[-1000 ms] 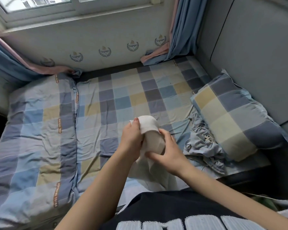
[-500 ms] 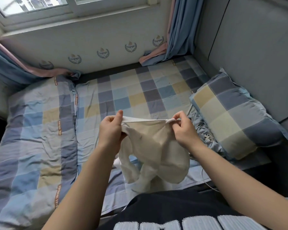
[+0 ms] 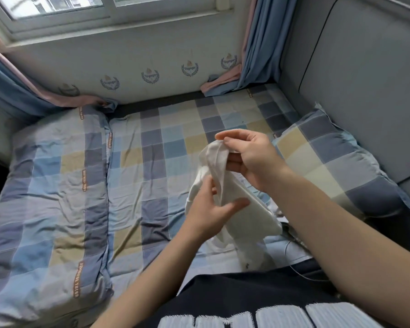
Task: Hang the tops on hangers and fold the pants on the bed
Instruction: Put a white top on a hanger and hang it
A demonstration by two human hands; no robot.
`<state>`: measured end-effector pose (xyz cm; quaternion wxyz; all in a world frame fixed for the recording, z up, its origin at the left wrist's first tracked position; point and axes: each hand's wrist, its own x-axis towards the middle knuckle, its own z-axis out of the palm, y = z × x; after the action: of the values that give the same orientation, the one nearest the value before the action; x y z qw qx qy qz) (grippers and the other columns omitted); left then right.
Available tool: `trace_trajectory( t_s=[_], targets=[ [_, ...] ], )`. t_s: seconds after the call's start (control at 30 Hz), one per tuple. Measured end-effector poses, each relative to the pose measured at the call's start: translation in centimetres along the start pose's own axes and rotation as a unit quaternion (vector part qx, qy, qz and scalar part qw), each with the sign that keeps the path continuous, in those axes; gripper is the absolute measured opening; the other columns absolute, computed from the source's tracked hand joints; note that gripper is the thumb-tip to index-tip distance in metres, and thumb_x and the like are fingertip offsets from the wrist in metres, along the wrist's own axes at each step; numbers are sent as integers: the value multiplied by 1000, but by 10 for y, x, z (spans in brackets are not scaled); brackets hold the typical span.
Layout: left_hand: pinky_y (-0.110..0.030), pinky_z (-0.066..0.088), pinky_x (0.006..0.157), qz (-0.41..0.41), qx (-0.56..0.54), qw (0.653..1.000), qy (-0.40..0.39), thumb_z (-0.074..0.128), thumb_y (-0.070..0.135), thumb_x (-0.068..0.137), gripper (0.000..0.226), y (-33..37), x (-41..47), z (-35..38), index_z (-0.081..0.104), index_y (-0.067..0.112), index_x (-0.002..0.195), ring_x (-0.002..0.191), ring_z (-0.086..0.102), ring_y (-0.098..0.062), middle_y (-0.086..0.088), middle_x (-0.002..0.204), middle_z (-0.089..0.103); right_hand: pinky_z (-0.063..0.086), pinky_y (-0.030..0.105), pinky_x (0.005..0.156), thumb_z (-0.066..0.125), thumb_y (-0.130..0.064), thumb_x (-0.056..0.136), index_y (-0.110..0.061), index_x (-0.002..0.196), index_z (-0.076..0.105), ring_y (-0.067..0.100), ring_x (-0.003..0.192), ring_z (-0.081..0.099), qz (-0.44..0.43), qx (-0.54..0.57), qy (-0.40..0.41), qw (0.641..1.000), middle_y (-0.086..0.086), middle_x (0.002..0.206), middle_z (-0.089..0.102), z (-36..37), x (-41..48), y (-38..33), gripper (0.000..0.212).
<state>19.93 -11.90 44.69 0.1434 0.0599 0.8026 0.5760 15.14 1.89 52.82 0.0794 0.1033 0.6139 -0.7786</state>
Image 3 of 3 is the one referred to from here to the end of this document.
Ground person's left hand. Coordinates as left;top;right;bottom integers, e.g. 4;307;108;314
179;175;251;245

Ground person's right hand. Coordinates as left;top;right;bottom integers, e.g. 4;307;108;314
215;128;291;194

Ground small cream t-shirt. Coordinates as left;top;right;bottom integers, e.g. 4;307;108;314
184;140;284;272

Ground person's right forearm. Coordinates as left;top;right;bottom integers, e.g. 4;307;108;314
270;169;410;320

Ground person's left forearm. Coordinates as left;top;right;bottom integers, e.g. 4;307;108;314
92;232;206;328

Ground person's dark shirt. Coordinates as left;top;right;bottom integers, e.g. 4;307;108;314
135;259;397;328

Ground plaid pillow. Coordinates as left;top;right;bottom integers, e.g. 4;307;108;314
270;104;410;219

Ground blue curtain with pink lining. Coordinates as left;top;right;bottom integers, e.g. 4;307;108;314
200;0;300;97
0;27;118;120

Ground grey padded headboard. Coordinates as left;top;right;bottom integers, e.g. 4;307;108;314
280;0;410;257

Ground plaid quilt with orange tags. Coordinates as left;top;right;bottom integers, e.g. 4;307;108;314
0;106;116;328

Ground white framed window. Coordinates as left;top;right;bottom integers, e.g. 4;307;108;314
0;0;233;45

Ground high-rise buildings outside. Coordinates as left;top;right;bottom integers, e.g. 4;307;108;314
0;0;185;21

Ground white cable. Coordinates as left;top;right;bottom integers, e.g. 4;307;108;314
282;232;329;283

